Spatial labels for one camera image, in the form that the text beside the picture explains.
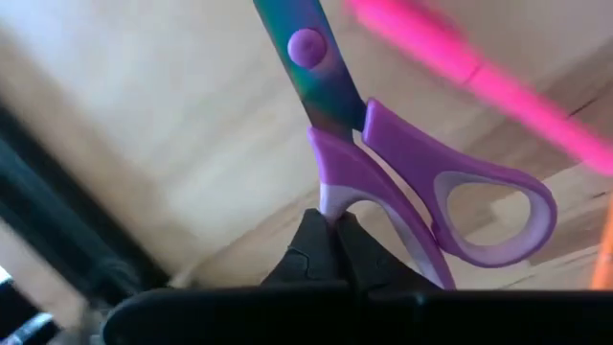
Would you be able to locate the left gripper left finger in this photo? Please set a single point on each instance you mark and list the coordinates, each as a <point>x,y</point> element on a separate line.
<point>311,259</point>

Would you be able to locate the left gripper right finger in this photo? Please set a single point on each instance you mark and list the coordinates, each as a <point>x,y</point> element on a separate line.
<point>373,268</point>

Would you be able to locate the pink highlighter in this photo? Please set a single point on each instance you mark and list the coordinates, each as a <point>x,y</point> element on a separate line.
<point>431,43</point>

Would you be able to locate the black aluminium frame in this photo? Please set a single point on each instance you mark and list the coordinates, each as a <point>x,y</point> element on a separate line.
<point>48,206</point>

